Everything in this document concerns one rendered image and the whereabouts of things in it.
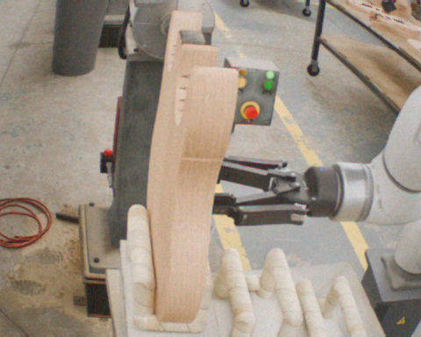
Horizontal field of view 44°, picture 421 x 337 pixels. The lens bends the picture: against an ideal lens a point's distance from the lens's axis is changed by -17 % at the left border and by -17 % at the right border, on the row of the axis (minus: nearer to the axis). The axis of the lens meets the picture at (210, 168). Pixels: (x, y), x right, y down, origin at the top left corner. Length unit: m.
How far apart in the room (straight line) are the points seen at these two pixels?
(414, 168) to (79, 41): 3.86
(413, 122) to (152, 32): 1.12
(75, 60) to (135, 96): 2.58
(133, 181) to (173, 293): 1.45
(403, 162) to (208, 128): 0.32
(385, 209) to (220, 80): 0.39
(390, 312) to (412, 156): 1.03
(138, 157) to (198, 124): 1.51
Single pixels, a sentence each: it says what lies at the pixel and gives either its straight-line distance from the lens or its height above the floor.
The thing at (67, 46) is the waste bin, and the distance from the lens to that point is 4.49.
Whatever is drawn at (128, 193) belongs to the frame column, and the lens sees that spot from 2.17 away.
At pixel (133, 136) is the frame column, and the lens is 2.05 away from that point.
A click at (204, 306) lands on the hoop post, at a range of 0.84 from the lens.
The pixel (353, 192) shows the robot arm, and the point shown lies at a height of 1.33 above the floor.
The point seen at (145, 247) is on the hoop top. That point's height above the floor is 1.21.
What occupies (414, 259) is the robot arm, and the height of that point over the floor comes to 0.81.
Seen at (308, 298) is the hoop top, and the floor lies 1.05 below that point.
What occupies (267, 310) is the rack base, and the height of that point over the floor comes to 1.02.
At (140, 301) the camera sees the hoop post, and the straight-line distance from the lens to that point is 0.83.
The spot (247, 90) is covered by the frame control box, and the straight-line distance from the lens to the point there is 1.85.
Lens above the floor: 1.75
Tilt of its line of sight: 30 degrees down
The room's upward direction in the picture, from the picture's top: 9 degrees clockwise
